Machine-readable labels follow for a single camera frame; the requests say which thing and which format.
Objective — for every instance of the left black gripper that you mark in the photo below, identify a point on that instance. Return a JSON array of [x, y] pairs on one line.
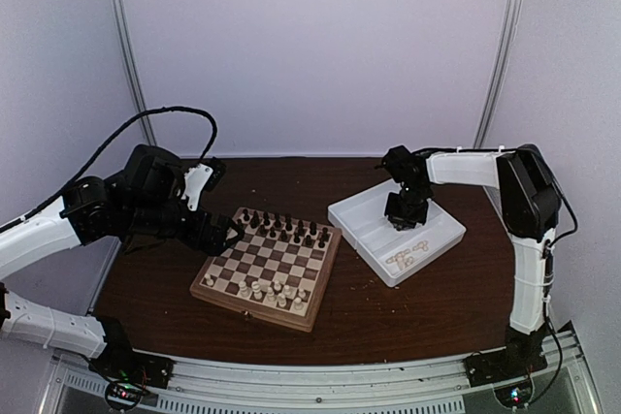
[[212, 245]]

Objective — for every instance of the white tall piece carried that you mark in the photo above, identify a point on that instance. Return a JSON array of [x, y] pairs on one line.
[[257, 291]]

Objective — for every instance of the dark bishop left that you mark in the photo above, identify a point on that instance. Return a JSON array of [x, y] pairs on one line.
[[267, 218]]

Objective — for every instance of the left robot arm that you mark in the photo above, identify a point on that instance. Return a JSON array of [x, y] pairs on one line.
[[153, 195]]

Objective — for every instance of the white plastic tray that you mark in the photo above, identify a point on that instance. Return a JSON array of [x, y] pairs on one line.
[[366, 229]]

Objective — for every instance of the dark rook right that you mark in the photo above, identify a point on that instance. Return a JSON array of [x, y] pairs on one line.
[[325, 234]]

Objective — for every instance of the wooden chess board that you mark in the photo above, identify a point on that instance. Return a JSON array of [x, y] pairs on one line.
[[262, 259]]

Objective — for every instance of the dark knight left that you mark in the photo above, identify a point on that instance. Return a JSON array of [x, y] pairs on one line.
[[256, 216]]

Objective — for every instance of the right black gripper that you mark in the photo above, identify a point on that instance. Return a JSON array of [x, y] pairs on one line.
[[396, 217]]

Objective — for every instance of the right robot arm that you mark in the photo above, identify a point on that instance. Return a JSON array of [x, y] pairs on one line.
[[530, 206]]

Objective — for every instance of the pile of white chess pieces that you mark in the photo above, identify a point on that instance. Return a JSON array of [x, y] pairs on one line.
[[404, 259]]

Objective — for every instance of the front aluminium rail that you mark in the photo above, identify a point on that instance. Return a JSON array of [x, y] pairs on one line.
[[440, 385]]

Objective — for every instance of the right aluminium frame post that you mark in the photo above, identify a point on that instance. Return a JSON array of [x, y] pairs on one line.
[[508, 30]]

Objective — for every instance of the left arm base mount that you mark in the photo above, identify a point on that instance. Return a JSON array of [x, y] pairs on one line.
[[131, 369]]

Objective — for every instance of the dark king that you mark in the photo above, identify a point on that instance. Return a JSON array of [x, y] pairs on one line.
[[288, 222]]

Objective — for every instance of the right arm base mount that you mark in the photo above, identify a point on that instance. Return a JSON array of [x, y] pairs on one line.
[[504, 368]]

